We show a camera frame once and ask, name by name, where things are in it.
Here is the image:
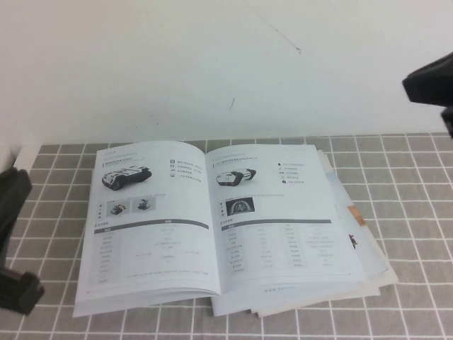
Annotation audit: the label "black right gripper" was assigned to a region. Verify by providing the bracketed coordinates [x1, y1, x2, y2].
[401, 51, 453, 140]

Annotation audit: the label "grey grid tablecloth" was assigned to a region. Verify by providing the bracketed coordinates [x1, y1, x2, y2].
[0, 131, 453, 340]

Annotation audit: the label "cream book with orange patch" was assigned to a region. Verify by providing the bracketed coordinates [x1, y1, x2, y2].
[251, 147, 399, 319]

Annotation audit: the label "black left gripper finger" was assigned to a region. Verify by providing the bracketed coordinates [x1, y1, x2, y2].
[0, 291, 44, 317]
[0, 270, 46, 295]

